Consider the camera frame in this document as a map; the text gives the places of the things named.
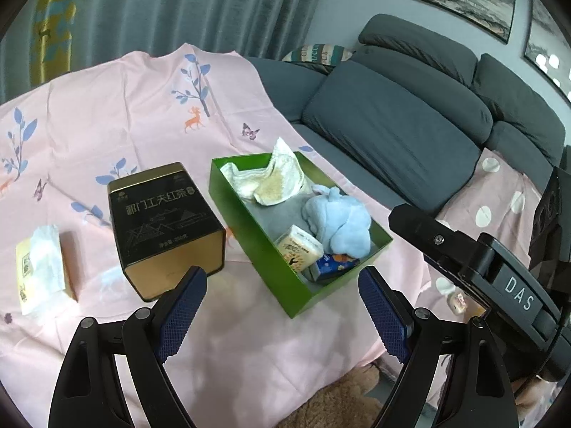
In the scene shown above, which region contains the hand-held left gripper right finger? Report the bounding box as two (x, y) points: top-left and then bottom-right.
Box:
(358, 265), (520, 428)

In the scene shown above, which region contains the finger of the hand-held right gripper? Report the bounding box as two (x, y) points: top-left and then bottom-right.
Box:
(387, 204), (497, 318)

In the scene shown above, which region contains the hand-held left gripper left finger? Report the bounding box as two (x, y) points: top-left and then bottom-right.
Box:
(48, 265), (209, 428)

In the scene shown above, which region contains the blue orange packet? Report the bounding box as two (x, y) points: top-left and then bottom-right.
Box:
(308, 253), (361, 282)

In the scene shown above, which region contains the black gold tea tin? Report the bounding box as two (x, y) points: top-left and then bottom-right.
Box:
(107, 162), (225, 302)

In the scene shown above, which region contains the green box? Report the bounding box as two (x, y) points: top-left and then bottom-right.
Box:
(209, 152), (393, 319)

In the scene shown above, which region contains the blue pink plush toy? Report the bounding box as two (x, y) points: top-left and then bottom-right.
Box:
(302, 185), (372, 259)

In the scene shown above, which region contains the small tissue pack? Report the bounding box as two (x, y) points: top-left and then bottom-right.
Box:
(274, 225), (325, 275)

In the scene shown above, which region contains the pale yellow cloth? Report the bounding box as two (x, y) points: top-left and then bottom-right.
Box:
(220, 137), (310, 207)

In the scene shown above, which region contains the pink polka dot cloth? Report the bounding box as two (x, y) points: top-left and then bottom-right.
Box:
(430, 147), (549, 322)

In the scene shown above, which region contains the brown fluffy rug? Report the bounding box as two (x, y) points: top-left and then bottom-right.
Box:
(277, 361), (393, 428)

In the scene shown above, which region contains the grey sofa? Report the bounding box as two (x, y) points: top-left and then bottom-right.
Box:
(247, 13), (567, 219)

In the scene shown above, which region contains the large yellow tissue pack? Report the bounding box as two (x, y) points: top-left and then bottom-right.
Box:
(15, 225), (79, 317)

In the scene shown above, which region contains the pink printed sheet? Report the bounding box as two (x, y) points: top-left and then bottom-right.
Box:
(0, 44), (429, 428)

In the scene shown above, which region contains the striped cushion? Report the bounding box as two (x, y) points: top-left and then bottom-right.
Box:
(281, 44), (355, 65)

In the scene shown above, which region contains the grey yellow patterned curtain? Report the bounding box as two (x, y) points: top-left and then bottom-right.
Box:
(27, 0), (326, 87)

